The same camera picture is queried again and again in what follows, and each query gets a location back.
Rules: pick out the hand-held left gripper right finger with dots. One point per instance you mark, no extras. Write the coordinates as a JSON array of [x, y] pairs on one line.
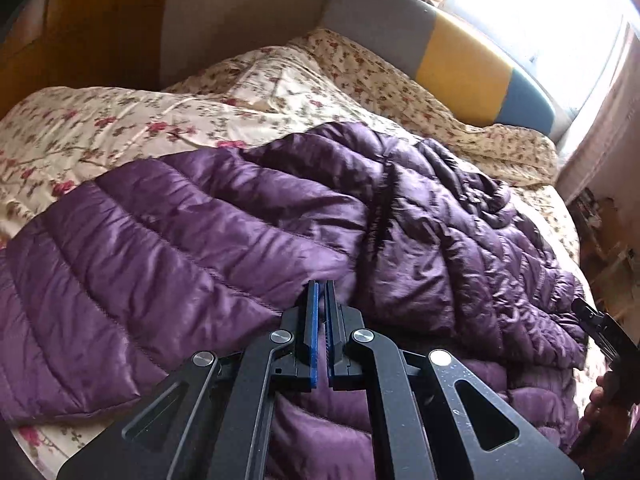
[[330, 345]]

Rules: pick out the grey yellow blue headboard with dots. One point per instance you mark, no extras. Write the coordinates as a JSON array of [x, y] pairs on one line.
[[455, 55]]

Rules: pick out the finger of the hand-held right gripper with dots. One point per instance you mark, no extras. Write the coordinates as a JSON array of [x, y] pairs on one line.
[[586, 316]]

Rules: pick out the purple down jacket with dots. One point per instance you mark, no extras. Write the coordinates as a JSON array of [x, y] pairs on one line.
[[200, 240]]

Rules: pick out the cluttered wooden shelf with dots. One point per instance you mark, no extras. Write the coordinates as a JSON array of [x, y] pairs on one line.
[[607, 240]]

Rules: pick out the large floral print quilt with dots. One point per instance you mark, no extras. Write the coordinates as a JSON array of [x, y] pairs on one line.
[[125, 115]]

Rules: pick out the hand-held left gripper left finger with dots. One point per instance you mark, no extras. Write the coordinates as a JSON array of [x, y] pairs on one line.
[[313, 340]]

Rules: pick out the wooden wardrobe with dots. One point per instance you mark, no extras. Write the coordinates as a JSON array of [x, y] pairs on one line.
[[85, 25]]

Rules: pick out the person's right hand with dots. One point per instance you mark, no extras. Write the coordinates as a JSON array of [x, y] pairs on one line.
[[597, 405]]

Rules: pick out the bright window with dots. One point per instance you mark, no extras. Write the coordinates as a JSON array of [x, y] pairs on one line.
[[540, 15]]

